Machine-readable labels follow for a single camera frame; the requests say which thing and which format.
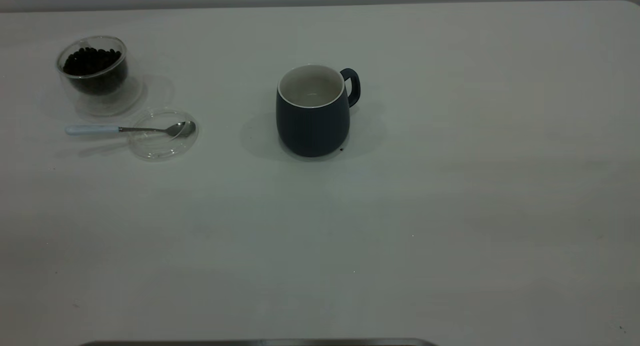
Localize clear double-wall glass cup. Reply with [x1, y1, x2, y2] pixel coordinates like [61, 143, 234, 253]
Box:
[56, 35, 145, 118]

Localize dark coffee beans pile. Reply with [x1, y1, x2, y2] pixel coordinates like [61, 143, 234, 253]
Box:
[63, 46, 129, 95]

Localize clear round glass lid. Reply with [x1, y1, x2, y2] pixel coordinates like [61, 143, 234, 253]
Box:
[129, 109, 199, 161]

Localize dark grey ceramic mug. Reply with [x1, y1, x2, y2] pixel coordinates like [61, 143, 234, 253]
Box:
[276, 63, 361, 158]

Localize metal spoon light blue handle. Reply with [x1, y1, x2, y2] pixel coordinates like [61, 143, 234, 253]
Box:
[64, 121, 196, 138]

